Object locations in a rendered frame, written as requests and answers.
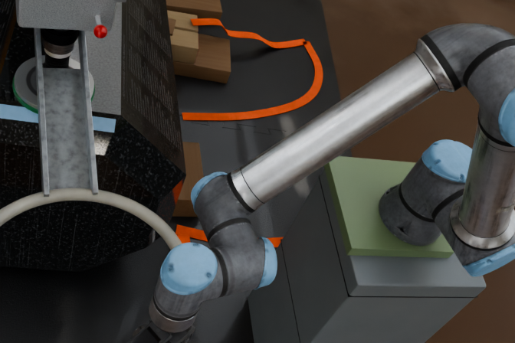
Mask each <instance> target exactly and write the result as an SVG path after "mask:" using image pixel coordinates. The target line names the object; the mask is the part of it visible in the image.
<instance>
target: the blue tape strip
mask: <svg viewBox="0 0 515 343"><path fill-rule="evenodd" d="M0 118H1V119H13V120H19V121H25V122H32V123H38V114H37V113H34V112H32V111H30V110H29V109H27V108H25V107H22V106H11V105H5V104H0ZM92 119H93V130H97V131H104V132H114V130H115V124H116V120H115V119H109V118H103V117H97V116H92Z"/></svg>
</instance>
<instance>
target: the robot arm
mask: <svg viewBox="0 0 515 343"><path fill-rule="evenodd" d="M464 86H466V87H467V88H468V90H469V91H470V92H471V94H472V95H473V97H474V98H475V99H476V101H477V102H478V103H479V106H480V107H479V112H478V116H477V121H478V124H477V130H476V134H475V138H474V145H473V149H471V148H470V147H468V146H467V145H465V144H463V143H460V142H457V141H456V142H455V141H453V140H448V139H444V140H439V141H437V142H434V143H433V144H432V145H431V146H430V147H429V148H428V149H427V150H425V151H424V152H423V154H422V156H421V158H420V159H419V160H418V161H417V162H416V164H415V165H414V167H413V168H412V170H411V171H410V172H409V173H408V174H407V176H406V177H405V179H404V180H403V181H402V182H401V183H399V184H397V185H395V186H393V187H391V188H390V189H388V190H387V191H386V192H385V194H384V195H383V196H382V197H381V199H380V201H379V214H380V217H381V219H382V222H383V223H384V225H385V226H386V227H387V229H388V230H389V231H390V232H391V233H392V234H393V235H395V236H396V237H397V238H399V239H400V240H402V241H404V242H406V243H409V244H412V245H416V246H426V245H429V244H431V243H434V242H435V241H436V240H437V239H438V238H439V237H440V236H441V234H443V235H444V237H445V239H446V241H447V242H448V243H449V245H450V246H451V249H452V250H453V251H454V253H455V255H456V256H457V258H458V259H459V260H460V262H461V264H462V266H463V267H464V268H465V269H466V270H467V272H468V273H469V275H470V276H473V277H476V276H483V275H484V274H487V273H490V272H492V271H494V270H496V269H498V268H500V267H502V266H504V265H505V264H507V263H509V262H510V261H512V260H514V259H515V210H514V206H515V36H514V35H513V34H511V33H510V32H508V31H505V30H504V29H502V28H498V27H495V26H492V25H488V24H478V23H461V24H450V25H447V26H444V27H441V28H436V29H435V30H433V31H430V32H428V33H427V34H426V35H424V36H423V37H421V38H419V39H418V42H417V45H416V49H415V51H414V52H413V53H412V54H410V55H409V56H407V57H406V58H405V59H403V60H401V61H400V62H398V63H397V64H395V65H394V66H392V67H390V68H389V69H388V70H386V71H385V72H383V73H381V74H380V75H378V76H377V77H376V78H374V79H373V80H371V81H369V82H368V83H367V84H365V85H364V86H362V87H360V88H359V89H358V90H356V91H355V92H353V93H351V94H350V95H348V96H347V97H346V98H344V99H343V100H341V101H339V102H338V103H337V104H335V105H334V106H332V107H330V108H329V109H327V110H326V111H324V112H323V113H321V114H320V115H318V116H317V117H315V118H314V119H312V120H310V121H309V122H308V123H306V124H305V125H303V126H301V127H300V128H299V129H297V130H296V131H294V132H292V133H291V134H290V135H288V136H287V137H285V138H284V139H282V140H280V141H279V142H278V143H276V144H275V145H273V146H271V147H270V148H269V149H267V150H266V151H264V152H262V153H261V154H260V155H258V156H256V157H255V158H253V159H252V160H250V161H249V162H247V163H246V164H244V165H242V166H241V167H240V168H238V169H237V170H234V171H232V172H230V173H229V174H227V173H224V172H214V173H211V174H210V175H207V176H205V177H204V178H202V179H201V180H199V181H198V182H197V183H196V184H195V186H194V187H193V189H192V192H191V200H192V204H193V209H194V212H195V213H196V214H197V216H198V219H199V221H200V224H201V225H202V229H203V230H204V233H205V236H206V238H207V241H208V245H209V246H210V248H207V247H205V246H203V245H201V244H200V243H182V244H179V245H178V246H176V247H174V248H173V249H172V250H171V251H170V252H169V253H168V255H167V257H166V258H165V260H164V261H163V263H162V266H161V270H160V275H159V279H158V281H157V284H156V288H155V290H154V293H153V297H152V300H151V303H150V305H149V315H150V318H151V319H150V320H149V321H150V323H148V324H146V323H145V324H144V325H141V326H139V327H138V329H136V330H135V331H134V332H133V336H132V339H131V340H130V341H129V342H128V343H180V342H182V343H188V342H189V341H190V340H191V338H192V335H193V333H194V331H195V327H194V326H193V325H192V324H193V322H194V321H195V318H196V316H197V314H198V311H199V309H200V307H201V305H202V302H203V301H206V300H209V299H216V298H219V297H222V296H229V295H232V294H235V293H239V292H245V291H248V290H252V289H254V290H256V289H259V288H261V287H263V286H267V285H269V284H271V283H272V282H273V281H274V278H275V276H276V274H277V254H276V251H275V249H274V246H273V244H272V242H270V241H269V239H267V238H264V237H259V238H257V235H256V233H255V232H254V228H253V227H252V225H251V222H250V220H249V218H248V215H249V214H252V213H253V212H254V211H256V210H257V209H258V208H259V207H260V206H261V205H263V204H265V203H266V202H268V201H269V200H271V199H272V198H274V197H276V196H277V195H279V194H280V193H282V192H283V191H285V190H287V189H288V188H289V187H291V186H293V185H295V184H296V183H297V182H299V181H300V180H302V179H304V178H305V177H307V176H308V175H310V174H311V173H313V172H315V171H316V170H317V169H319V168H321V167H322V166H324V165H325V164H327V163H328V162H330V161H332V160H333V159H335V158H336V157H338V156H339V155H341V154H343V153H344V152H346V151H347V150H349V149H351V148H352V147H353V146H355V145H357V144H358V143H360V142H361V141H362V140H364V139H366V138H368V137H369V136H371V135H372V134H373V133H375V132H377V131H379V130H380V129H381V128H383V127H384V126H386V125H388V124H389V123H391V122H392V121H394V120H395V119H397V118H399V117H400V116H402V115H403V114H405V113H407V112H408V111H409V110H411V109H413V108H414V107H416V106H417V105H418V104H420V103H422V102H424V101H425V100H427V99H428V98H429V97H431V96H433V95H435V94H436V93H437V92H439V91H441V90H444V91H449V92H454V91H455V90H458V89H459V88H461V87H464ZM190 327H191V330H189V329H190ZM189 335H190V337H189V339H187V337H188V336H189ZM186 339H187V340H186Z"/></svg>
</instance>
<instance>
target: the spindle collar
mask: <svg viewBox="0 0 515 343"><path fill-rule="evenodd" d="M41 35H42V37H43V46H44V48H45V49H46V50H47V51H49V52H51V53H52V54H58V55H63V54H69V53H70V52H71V51H72V50H73V49H74V44H75V41H76V40H77V38H78V36H79V30H64V29H49V28H41Z"/></svg>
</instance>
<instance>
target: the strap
mask: <svg viewBox="0 0 515 343"><path fill-rule="evenodd" d="M191 21H192V24H193V26H195V25H221V26H222V27H223V29H224V30H225V32H226V33H227V34H228V36H231V37H235V38H253V39H258V40H260V41H263V42H264V43H265V44H267V45H269V46H271V47H274V48H288V47H296V46H301V45H304V47H305V48H306V49H307V52H308V54H309V55H310V57H311V59H312V61H313V65H314V69H315V77H314V81H313V85H312V87H311V88H310V90H309V91H308V92H307V93H306V94H305V95H303V96H302V97H301V98H299V99H297V100H294V101H293V102H291V103H287V104H284V105H281V106H275V107H272V108H268V109H260V110H255V111H248V112H240V113H182V118H183V120H210V121H227V120H242V119H255V118H261V117H265V116H273V115H277V114H280V113H285V112H289V111H291V110H294V109H297V108H299V107H302V106H303V105H305V104H307V103H309V102H310V101H311V100H312V99H313V98H314V97H315V96H316V95H317V94H318V92H319V91H320V88H321V85H322V82H323V68H322V65H321V63H320V59H319V58H318V56H317V54H316V52H315V50H314V49H313V47H312V45H311V43H310V42H309V41H305V40H304V39H298V40H293V41H285V42H271V41H268V40H266V39H264V38H262V37H261V36H259V35H258V34H255V33H252V32H246V31H229V30H226V29H225V27H224V26H223V24H222V23H221V22H220V21H219V20H218V19H215V18H196V19H191ZM175 234H178V235H180V234H189V236H190V237H191V238H194V239H198V240H204V241H207V238H206V236H205V233H204V231H203V230H198V229H195V228H191V227H185V226H182V225H178V224H177V228H176V232H175ZM268 239H269V241H270V242H272V244H273V246H274V247H278V246H279V244H280V239H283V237H273V238H268ZM207 242H208V241H207Z"/></svg>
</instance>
